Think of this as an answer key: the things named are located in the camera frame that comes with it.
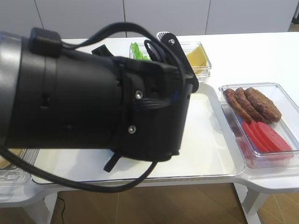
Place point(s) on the clear bun container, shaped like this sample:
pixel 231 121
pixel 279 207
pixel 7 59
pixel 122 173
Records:
pixel 15 176

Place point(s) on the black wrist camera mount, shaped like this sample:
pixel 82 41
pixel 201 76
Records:
pixel 180 60

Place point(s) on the clear patty and tomato container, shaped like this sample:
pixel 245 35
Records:
pixel 265 123

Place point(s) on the near bun half in container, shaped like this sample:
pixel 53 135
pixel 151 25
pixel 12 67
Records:
pixel 4 163

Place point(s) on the clear lettuce and cheese container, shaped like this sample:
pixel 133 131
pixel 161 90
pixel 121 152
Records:
pixel 187 48

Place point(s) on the stack of yellow cheese slices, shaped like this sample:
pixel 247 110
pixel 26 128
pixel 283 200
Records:
pixel 197 59

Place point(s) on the middle brown meat patty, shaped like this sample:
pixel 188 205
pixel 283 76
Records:
pixel 246 105

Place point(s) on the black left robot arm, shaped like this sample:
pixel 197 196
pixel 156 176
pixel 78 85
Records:
pixel 45 102

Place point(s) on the red tomato slice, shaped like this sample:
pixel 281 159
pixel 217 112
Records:
pixel 252 137
pixel 253 127
pixel 275 141

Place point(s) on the green lettuce leaves in container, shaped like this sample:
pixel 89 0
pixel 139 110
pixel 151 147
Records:
pixel 135 52

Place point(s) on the left brown meat patty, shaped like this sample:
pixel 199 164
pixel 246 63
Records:
pixel 229 95

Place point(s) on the white rectangular serving tray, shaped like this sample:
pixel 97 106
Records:
pixel 208 149

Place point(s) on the left red tomato slice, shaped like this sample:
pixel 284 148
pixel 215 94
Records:
pixel 252 137

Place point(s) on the brown meat patty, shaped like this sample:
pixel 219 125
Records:
pixel 263 105
pixel 229 95
pixel 246 105

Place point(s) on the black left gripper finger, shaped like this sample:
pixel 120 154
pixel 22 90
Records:
pixel 112 162

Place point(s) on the right red tomato slice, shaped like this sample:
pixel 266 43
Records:
pixel 275 141

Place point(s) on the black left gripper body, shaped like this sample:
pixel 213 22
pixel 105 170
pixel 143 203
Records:
pixel 138 107

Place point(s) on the right brown meat patty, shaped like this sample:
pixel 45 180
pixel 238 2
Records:
pixel 263 105

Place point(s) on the middle red tomato slice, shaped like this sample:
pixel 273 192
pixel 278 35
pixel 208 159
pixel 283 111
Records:
pixel 253 127

